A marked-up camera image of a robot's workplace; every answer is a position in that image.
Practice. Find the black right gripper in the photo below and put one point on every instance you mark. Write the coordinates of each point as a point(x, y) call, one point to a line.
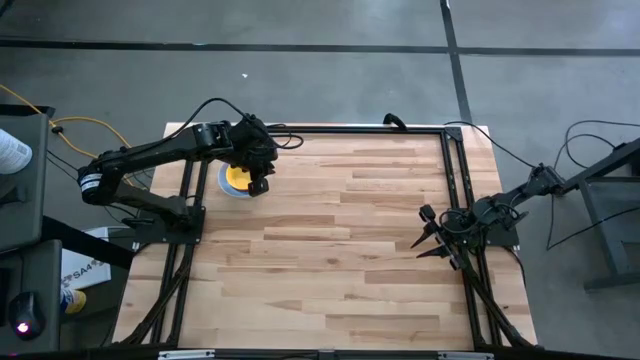
point(462, 227)

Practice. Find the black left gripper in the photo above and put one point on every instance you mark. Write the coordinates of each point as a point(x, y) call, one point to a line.
point(252, 147)

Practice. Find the yellow plastic bowl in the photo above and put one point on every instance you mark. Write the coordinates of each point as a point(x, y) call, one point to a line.
point(236, 179)

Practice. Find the white plastic bowl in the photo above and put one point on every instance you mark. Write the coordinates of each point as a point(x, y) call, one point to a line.
point(221, 182)

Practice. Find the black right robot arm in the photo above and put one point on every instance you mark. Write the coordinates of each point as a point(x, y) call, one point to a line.
point(520, 195)

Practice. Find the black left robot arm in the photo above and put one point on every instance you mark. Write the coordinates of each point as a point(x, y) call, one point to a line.
point(150, 150)

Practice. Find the black clamp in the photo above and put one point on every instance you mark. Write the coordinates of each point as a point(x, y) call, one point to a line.
point(395, 121)

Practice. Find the black metal stand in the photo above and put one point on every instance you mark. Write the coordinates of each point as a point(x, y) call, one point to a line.
point(595, 170)

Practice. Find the black bar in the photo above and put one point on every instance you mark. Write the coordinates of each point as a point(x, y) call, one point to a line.
point(85, 245)

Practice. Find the white cardboard box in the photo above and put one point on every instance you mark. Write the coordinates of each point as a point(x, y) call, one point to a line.
point(82, 272)

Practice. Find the yellow white shoe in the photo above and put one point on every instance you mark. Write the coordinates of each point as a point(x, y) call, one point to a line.
point(75, 302)

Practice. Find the dark grey panel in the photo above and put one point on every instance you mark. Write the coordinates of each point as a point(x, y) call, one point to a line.
point(25, 210)

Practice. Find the white printed container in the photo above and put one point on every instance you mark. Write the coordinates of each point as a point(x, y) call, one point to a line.
point(12, 152)

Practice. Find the dark grey desk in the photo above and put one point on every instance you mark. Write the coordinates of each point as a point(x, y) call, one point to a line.
point(50, 280)

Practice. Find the black computer mouse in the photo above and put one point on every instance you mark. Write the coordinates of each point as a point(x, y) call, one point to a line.
point(27, 312)

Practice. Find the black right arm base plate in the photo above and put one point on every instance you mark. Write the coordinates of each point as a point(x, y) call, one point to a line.
point(507, 239)

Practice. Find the black aluminium frame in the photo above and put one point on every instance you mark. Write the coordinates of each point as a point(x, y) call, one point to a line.
point(350, 129)

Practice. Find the silver bracket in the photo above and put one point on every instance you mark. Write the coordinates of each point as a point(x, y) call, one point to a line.
point(465, 356)
point(185, 355)

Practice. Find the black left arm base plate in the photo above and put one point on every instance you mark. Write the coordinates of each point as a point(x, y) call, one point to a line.
point(160, 234)

